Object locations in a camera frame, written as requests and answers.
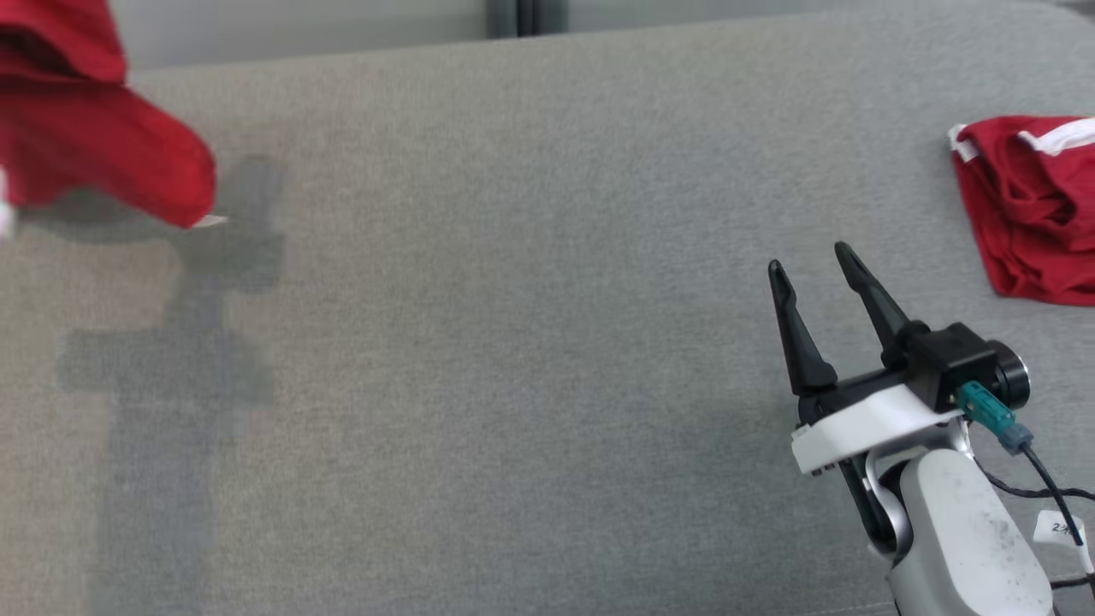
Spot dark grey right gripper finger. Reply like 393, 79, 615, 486
834, 242, 929, 369
767, 259, 839, 399

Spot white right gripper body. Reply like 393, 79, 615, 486
789, 368, 976, 557

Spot red shorts with white stripes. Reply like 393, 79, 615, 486
948, 115, 1095, 307

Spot red shirt with white collar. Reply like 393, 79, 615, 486
0, 0, 230, 240

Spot white paper label tag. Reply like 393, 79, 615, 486
1033, 511, 1087, 546

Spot grey partition frame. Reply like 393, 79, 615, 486
488, 0, 570, 39

